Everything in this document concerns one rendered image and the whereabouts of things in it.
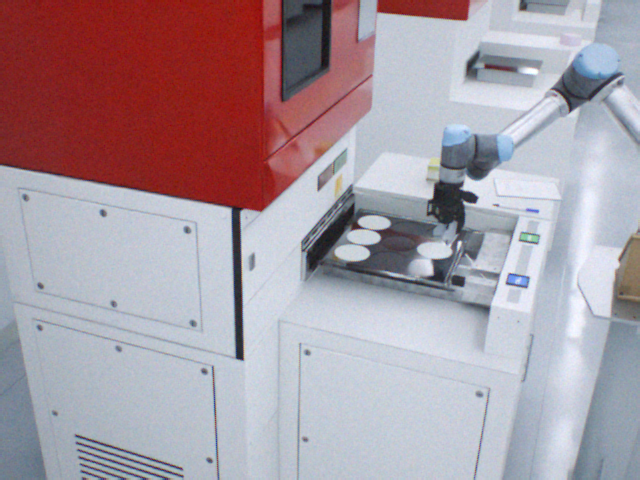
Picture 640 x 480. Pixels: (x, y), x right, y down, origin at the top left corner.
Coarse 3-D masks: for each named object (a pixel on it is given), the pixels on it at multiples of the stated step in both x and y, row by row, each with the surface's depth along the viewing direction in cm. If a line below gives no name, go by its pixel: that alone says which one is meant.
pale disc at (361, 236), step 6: (348, 234) 226; (354, 234) 226; (360, 234) 226; (366, 234) 226; (372, 234) 226; (378, 234) 226; (354, 240) 222; (360, 240) 222; (366, 240) 223; (372, 240) 223; (378, 240) 223
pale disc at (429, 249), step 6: (420, 246) 220; (426, 246) 220; (432, 246) 220; (438, 246) 220; (444, 246) 221; (420, 252) 217; (426, 252) 217; (432, 252) 217; (438, 252) 217; (444, 252) 217; (450, 252) 217
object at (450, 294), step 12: (324, 264) 219; (336, 276) 218; (348, 276) 217; (360, 276) 216; (372, 276) 214; (384, 276) 214; (396, 288) 213; (408, 288) 212; (420, 288) 210; (432, 288) 209; (444, 288) 209; (456, 300) 208
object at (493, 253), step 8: (488, 240) 229; (488, 248) 224; (496, 248) 225; (504, 248) 225; (480, 256) 220; (488, 256) 220; (496, 256) 220; (504, 256) 220; (488, 264) 216; (496, 264) 216; (464, 296) 202; (472, 296) 202; (480, 296) 201; (488, 296) 200; (488, 304) 201
